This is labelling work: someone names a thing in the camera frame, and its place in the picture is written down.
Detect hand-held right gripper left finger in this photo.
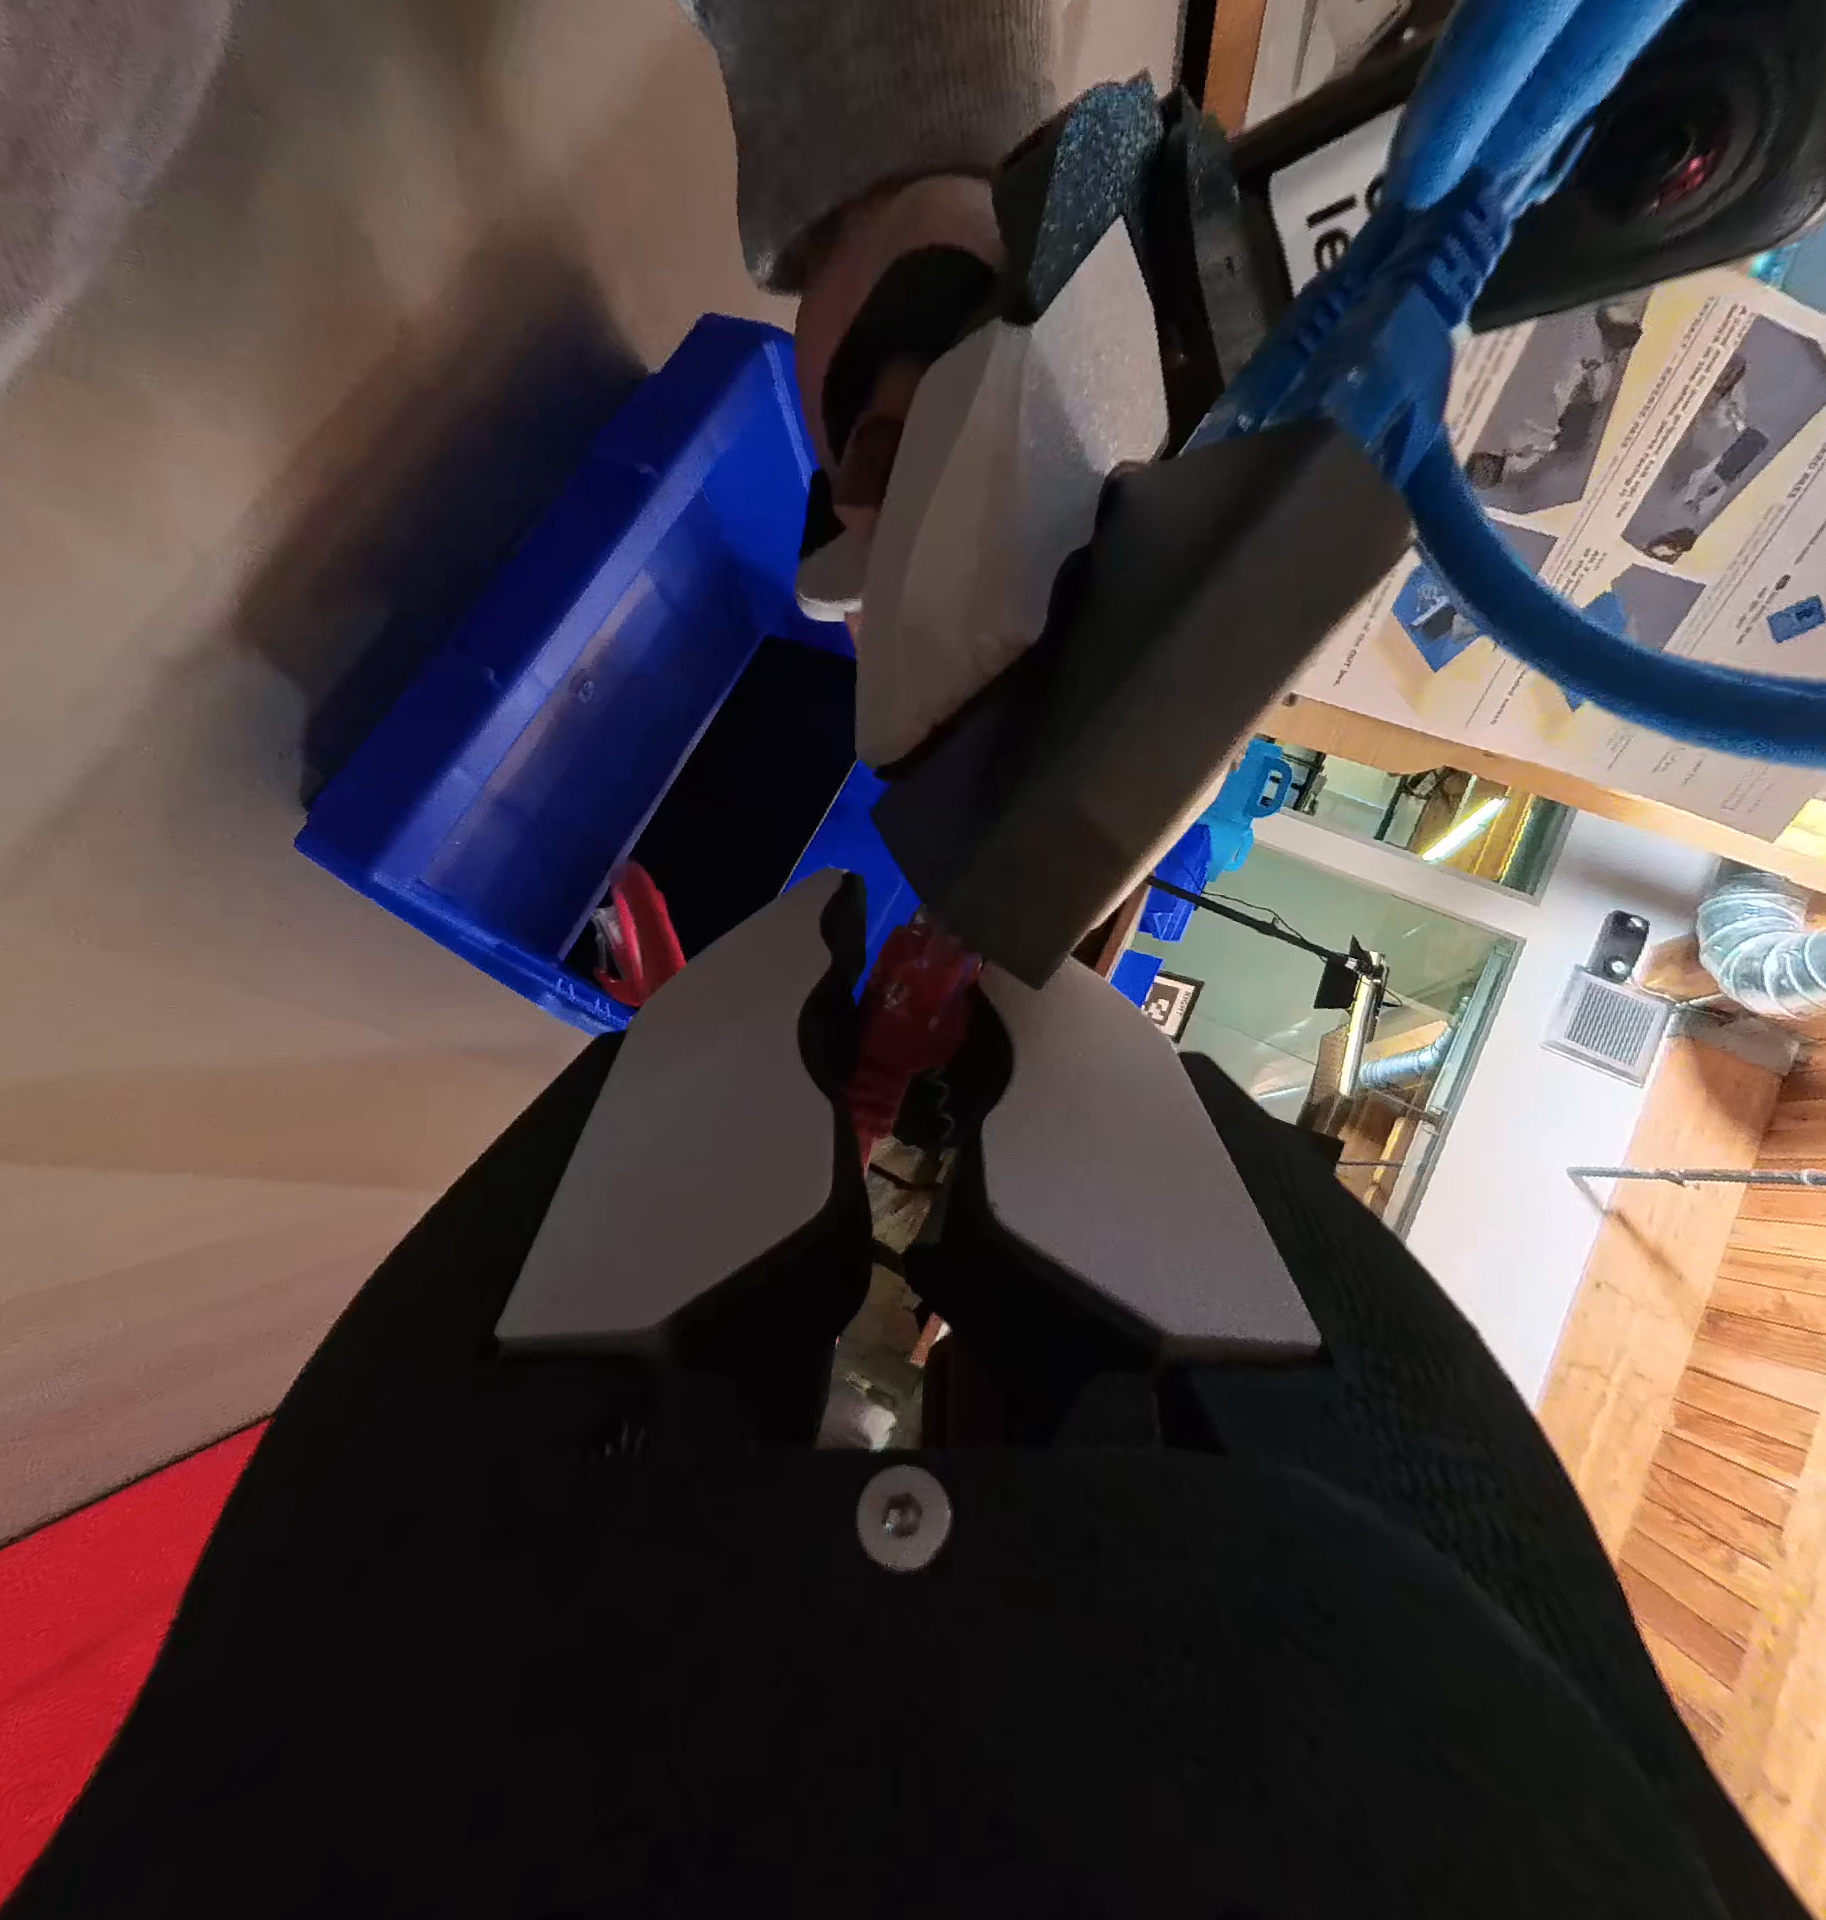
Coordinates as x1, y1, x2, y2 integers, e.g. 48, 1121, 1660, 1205
492, 869, 877, 1364

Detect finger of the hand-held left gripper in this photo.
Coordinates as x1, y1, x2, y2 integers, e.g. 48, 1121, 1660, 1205
851, 247, 1172, 773

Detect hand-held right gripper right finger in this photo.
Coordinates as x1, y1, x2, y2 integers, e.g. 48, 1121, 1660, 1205
926, 958, 1323, 1369

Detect black network adapter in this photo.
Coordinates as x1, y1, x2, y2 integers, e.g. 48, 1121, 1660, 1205
871, 419, 1416, 983

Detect red ethernet cable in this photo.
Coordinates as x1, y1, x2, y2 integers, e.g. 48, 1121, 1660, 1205
590, 861, 993, 1164

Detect blue ethernet cable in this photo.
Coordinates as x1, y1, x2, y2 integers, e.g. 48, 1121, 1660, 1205
1183, 0, 1826, 769

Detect blue plastic bin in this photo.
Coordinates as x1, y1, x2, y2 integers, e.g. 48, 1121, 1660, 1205
296, 313, 922, 1038

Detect red plastic bin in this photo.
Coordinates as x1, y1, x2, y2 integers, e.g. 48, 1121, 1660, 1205
0, 1416, 277, 1920

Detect grey desk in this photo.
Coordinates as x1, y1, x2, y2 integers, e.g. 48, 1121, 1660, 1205
0, 0, 884, 1569

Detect person's left hand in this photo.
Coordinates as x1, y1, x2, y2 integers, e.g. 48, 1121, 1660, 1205
790, 186, 1007, 619

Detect instruction poster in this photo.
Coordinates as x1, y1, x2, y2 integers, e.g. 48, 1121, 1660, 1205
1287, 277, 1826, 843

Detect wooden poster board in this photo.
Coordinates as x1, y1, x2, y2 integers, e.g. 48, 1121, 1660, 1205
1255, 697, 1826, 909

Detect blue handled caddy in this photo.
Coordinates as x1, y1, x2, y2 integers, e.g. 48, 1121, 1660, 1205
1204, 739, 1300, 843

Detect white wall vent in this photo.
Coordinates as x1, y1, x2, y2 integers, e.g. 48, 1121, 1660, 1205
1542, 966, 1676, 1085

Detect silver air duct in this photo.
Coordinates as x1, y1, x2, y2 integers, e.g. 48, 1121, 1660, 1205
1694, 874, 1826, 1025

